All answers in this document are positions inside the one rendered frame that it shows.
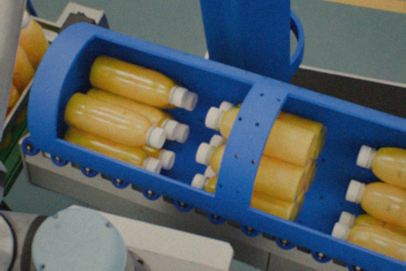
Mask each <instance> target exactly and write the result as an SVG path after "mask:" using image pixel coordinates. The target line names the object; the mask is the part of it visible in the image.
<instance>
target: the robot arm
mask: <svg viewBox="0 0 406 271"><path fill-rule="evenodd" d="M26 3H27V0H0V144H1V138H2V133H3V128H4V121H5V117H6V110H7V106H8V100H9V96H10V89H11V83H12V78H13V73H14V68H15V62H16V55H17V51H18V45H19V41H20V34H21V30H22V24H23V18H24V13H25V7H26ZM6 175H7V169H6V168H5V167H4V165H3V164H2V162H1V161H0V204H1V201H2V198H3V191H4V186H5V181H6ZM0 271H151V270H150V268H149V266H148V265H147V263H146V262H145V261H144V260H143V259H142V258H141V257H140V256H139V255H137V254H136V253H134V252H132V251H130V250H128V249H127V248H126V245H125V242H124V239H123V238H122V235H121V233H120V232H119V231H118V229H117V228H116V227H115V226H114V225H113V224H112V223H111V222H110V221H109V220H108V219H107V218H106V217H104V216H103V215H101V214H100V213H98V212H96V211H93V210H91V209H86V208H68V209H64V210H61V211H59V212H57V214H55V215H53V216H46V215H36V214H29V213H17V212H11V211H1V210H0Z"/></svg>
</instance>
